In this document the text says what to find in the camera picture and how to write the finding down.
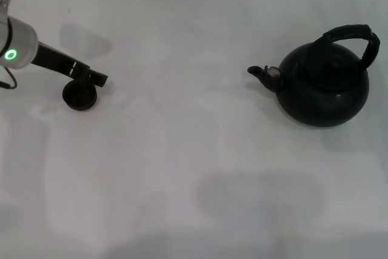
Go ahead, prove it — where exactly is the black round teapot with handle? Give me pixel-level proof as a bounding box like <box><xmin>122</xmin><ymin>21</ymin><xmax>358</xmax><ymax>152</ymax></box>
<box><xmin>247</xmin><ymin>24</ymin><xmax>381</xmax><ymax>129</ymax></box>

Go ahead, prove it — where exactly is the dark cable with silver plug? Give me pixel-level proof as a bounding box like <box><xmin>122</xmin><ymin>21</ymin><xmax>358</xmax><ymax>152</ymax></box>
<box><xmin>0</xmin><ymin>67</ymin><xmax>18</xmax><ymax>90</ymax></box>

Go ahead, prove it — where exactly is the black round lid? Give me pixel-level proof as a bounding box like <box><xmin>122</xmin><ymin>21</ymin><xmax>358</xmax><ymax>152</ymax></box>
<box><xmin>62</xmin><ymin>79</ymin><xmax>98</xmax><ymax>111</ymax></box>

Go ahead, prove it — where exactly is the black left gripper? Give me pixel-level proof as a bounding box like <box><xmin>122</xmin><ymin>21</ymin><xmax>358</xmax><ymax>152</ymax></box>
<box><xmin>30</xmin><ymin>42</ymin><xmax>109</xmax><ymax>92</ymax></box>

